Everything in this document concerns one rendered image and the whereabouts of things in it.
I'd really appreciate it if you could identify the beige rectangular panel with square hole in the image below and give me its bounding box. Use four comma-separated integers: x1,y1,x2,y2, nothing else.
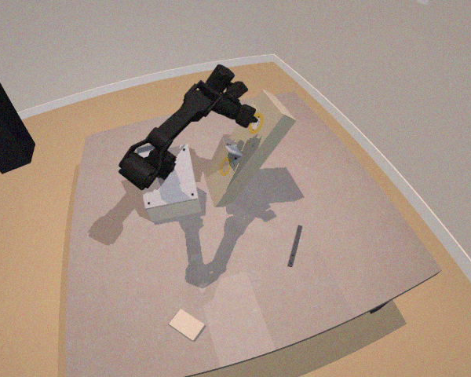
204,89,297,207

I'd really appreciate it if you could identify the white cylinder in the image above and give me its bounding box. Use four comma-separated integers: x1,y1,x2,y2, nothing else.
252,118,260,130

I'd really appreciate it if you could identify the beige flat rectangular block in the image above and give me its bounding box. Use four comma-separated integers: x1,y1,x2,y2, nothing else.
169,309,205,342

